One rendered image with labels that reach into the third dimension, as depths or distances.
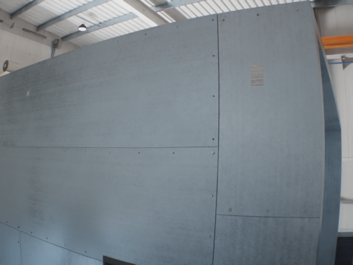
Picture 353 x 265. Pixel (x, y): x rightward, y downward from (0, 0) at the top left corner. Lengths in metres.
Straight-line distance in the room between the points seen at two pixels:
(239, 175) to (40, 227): 1.26
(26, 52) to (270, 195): 12.32
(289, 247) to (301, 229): 0.08
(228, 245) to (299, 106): 0.57
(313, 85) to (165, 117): 0.61
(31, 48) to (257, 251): 12.55
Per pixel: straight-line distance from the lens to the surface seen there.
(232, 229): 1.21
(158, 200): 1.35
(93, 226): 1.61
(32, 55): 13.17
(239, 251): 1.22
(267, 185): 1.15
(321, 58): 1.64
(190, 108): 1.29
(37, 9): 12.40
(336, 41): 9.83
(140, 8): 10.52
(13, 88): 2.37
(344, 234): 5.66
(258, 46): 1.25
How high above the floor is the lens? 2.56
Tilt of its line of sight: 7 degrees up
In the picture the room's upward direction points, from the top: 2 degrees clockwise
